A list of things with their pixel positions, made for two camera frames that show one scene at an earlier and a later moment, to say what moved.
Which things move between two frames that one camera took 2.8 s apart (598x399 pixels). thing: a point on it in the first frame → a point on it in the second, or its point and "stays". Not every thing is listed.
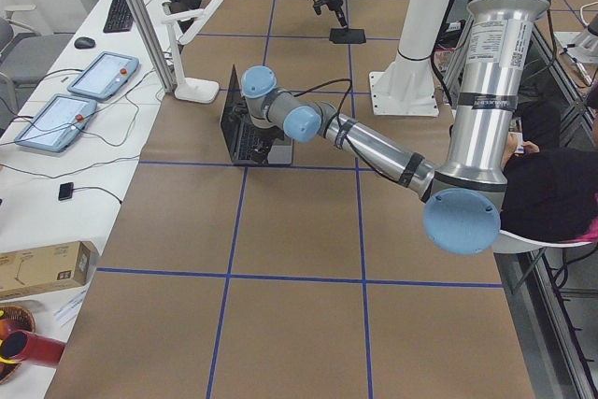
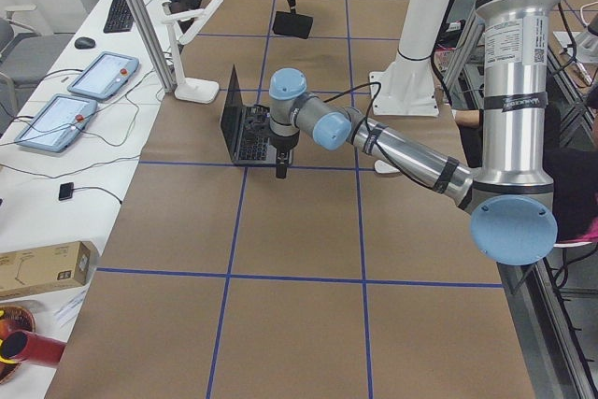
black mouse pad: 340,35 → 292,24
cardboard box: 47,268 stays
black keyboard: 120,18 stays
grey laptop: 248,143 stays
